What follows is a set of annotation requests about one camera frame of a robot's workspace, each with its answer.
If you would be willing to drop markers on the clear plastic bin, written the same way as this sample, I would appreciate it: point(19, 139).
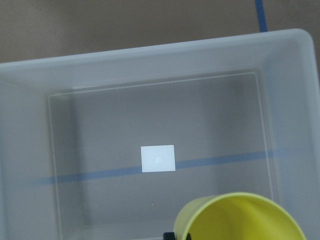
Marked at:
point(243, 114)

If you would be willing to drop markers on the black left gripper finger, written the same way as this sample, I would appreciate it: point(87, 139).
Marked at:
point(171, 236)

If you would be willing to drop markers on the white label sticker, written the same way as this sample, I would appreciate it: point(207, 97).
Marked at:
point(158, 158)

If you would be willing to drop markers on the yellow plastic cup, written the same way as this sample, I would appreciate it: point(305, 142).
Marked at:
point(235, 216)

